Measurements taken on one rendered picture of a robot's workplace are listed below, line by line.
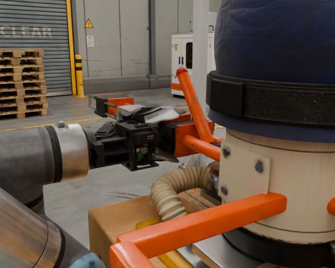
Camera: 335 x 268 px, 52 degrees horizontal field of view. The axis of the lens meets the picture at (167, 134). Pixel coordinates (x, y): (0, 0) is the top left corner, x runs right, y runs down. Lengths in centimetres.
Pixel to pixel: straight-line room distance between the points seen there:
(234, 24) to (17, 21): 944
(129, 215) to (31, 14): 934
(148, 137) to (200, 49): 313
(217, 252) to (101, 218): 25
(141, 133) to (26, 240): 25
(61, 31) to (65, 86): 149
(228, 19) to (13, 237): 32
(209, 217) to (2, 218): 20
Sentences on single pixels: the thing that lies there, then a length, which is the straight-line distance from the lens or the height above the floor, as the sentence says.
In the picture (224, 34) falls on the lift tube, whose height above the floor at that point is 138.
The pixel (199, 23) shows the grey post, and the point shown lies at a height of 158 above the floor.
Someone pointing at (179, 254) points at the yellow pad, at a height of 109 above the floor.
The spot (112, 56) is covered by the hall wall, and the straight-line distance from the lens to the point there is 1074.
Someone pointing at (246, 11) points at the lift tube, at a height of 140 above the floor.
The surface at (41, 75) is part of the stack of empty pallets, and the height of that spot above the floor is 81.
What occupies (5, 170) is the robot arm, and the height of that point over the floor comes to 120.
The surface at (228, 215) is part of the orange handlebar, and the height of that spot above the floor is 120.
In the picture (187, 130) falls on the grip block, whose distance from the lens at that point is 61.
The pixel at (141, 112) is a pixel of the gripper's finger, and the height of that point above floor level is 125.
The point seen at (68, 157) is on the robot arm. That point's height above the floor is 120.
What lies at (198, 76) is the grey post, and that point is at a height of 105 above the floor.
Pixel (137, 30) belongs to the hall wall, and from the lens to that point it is 1118.
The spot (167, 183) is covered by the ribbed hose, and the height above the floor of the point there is 115.
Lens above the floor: 136
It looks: 14 degrees down
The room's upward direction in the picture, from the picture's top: straight up
